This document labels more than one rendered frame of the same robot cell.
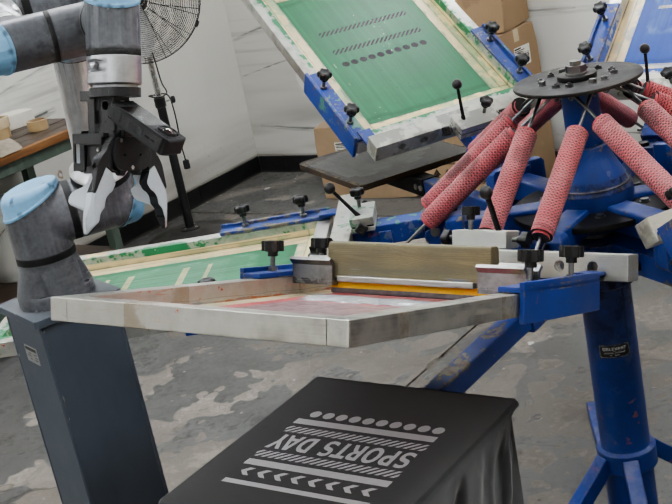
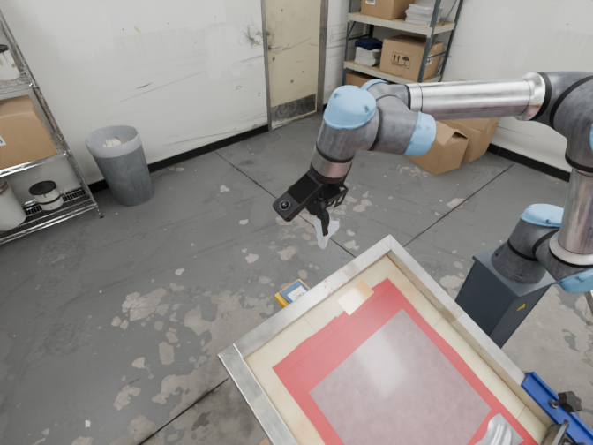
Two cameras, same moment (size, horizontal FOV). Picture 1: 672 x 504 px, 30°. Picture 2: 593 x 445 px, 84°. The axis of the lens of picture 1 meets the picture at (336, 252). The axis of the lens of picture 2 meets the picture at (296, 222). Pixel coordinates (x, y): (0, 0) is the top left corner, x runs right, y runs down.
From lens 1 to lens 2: 181 cm
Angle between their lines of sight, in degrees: 87
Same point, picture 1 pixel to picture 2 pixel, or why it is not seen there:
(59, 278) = (505, 257)
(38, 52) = not seen: hidden behind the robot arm
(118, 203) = (555, 269)
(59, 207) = (536, 234)
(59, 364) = (471, 278)
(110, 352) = (492, 305)
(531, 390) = not seen: outside the picture
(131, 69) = (316, 162)
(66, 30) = not seen: hidden behind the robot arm
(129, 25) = (324, 136)
